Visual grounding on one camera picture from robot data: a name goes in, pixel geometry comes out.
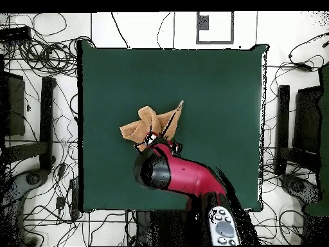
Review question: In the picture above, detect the tan terry towel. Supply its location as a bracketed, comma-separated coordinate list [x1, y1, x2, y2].
[119, 100, 184, 152]

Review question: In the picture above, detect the dark green table cloth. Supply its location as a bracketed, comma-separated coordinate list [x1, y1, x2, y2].
[76, 43, 270, 213]

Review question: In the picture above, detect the black power strip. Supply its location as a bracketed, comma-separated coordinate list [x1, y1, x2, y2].
[69, 177, 81, 220]
[0, 26, 32, 42]

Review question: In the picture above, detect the black T-shaped stand base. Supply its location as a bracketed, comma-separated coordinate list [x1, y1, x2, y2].
[274, 84, 322, 176]
[2, 76, 57, 172]

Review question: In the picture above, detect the small gray square box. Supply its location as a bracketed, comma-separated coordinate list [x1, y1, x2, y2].
[197, 15, 209, 31]

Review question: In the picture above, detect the black rectangular box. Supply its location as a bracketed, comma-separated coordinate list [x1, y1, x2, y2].
[292, 86, 323, 153]
[0, 71, 26, 137]

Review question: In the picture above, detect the gray stand base black knob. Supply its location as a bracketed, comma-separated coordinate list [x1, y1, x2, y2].
[279, 174, 323, 206]
[0, 168, 51, 246]

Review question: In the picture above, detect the dark green fabric sheet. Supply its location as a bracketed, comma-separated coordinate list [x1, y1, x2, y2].
[304, 64, 329, 217]

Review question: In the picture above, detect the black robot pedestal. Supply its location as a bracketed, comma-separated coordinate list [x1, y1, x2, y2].
[136, 210, 206, 246]

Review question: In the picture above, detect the gray square frame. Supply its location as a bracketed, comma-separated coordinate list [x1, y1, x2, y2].
[195, 11, 235, 45]

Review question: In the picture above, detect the black cable tangle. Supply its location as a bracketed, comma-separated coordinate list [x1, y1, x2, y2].
[4, 35, 96, 78]

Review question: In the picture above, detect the black inline cable adapter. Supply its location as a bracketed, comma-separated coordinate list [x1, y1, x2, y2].
[295, 62, 313, 72]

